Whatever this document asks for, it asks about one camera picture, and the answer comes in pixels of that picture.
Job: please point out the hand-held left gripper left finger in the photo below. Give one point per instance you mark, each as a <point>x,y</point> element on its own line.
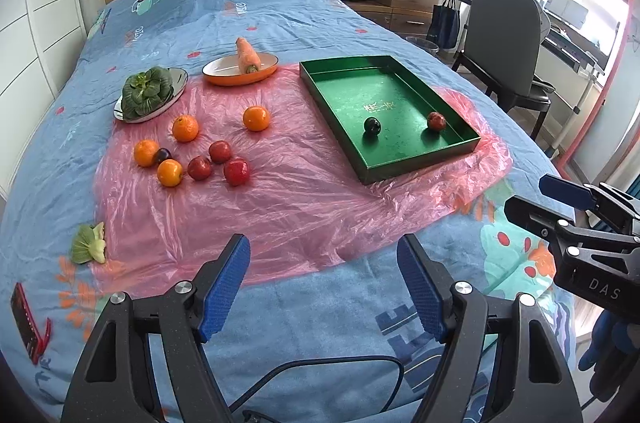
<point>227,288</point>

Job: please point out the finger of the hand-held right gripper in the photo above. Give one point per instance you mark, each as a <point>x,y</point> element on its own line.
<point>565,192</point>
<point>530,213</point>

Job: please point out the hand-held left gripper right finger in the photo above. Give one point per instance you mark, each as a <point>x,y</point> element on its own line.
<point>420,288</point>

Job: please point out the red apple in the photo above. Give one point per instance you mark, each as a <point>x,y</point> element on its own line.
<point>200,168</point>
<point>436,121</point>
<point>220,151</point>
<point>236,171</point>

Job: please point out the orange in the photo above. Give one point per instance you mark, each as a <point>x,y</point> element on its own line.
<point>256,118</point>
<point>145,153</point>
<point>185,128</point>
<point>170,173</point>

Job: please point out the green rectangular tray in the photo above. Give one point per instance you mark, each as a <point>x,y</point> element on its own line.
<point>350,103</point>

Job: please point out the person's right hand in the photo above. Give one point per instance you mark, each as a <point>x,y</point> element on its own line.
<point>615,348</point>

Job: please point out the pink plastic sheet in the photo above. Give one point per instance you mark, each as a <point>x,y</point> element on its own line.
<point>280,203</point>

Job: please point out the small bok choy piece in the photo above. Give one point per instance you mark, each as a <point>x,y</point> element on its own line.
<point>87,245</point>

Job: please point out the dark plum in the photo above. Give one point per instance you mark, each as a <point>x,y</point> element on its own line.
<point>163,154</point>
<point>372,126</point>

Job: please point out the grey desk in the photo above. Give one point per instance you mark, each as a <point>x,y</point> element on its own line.
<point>575,38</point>

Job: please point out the grey chair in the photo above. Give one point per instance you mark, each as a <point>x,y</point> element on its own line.
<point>500,23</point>

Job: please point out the clear trash bin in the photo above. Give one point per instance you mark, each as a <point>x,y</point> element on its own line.
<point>422,44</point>

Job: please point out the red phone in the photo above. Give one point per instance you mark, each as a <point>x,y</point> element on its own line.
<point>25,318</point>

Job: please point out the dark tote bag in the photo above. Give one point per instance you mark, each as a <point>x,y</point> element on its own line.
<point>442,25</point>

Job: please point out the green bok choy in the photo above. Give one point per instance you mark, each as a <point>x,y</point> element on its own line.
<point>145,93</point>

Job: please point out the striped white plate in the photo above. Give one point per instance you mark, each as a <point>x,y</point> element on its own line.
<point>179,79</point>

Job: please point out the orange oval dish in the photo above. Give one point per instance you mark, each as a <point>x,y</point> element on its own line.
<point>220,70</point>

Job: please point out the carrot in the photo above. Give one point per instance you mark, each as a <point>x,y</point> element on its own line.
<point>246,53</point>

